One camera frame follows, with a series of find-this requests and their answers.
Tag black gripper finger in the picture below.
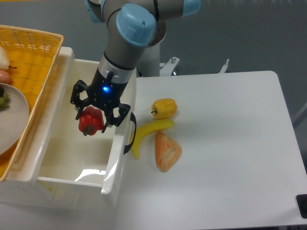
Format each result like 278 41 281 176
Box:
70 80 90 120
101 103 131 133

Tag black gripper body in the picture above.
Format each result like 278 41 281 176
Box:
86 69 130 112

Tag red bell pepper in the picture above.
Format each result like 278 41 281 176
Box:
78 106 104 136

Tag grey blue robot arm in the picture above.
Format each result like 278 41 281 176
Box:
70 0 201 135

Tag yellow bell pepper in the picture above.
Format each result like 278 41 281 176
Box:
151 98 177 120

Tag white open upper drawer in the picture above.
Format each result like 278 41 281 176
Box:
38 59 134 196

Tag yellow banana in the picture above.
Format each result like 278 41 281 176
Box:
130 119 175 159

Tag yellow woven basket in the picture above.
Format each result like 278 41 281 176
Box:
0 25 64 182

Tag orange bread piece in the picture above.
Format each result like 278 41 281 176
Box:
155 132 182 172

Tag grey plate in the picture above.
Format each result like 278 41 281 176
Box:
0 83 29 154

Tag pink sausage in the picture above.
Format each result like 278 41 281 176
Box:
0 70 12 84

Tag green grapes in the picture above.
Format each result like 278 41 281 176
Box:
0 92 9 110

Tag white pear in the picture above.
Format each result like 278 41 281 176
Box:
0 47 17 70

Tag black corner object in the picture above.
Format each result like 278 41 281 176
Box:
296 194 307 219

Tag black drawer handle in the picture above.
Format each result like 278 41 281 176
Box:
123 112 137 155

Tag white table bracket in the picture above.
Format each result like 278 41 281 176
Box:
219 59 229 74

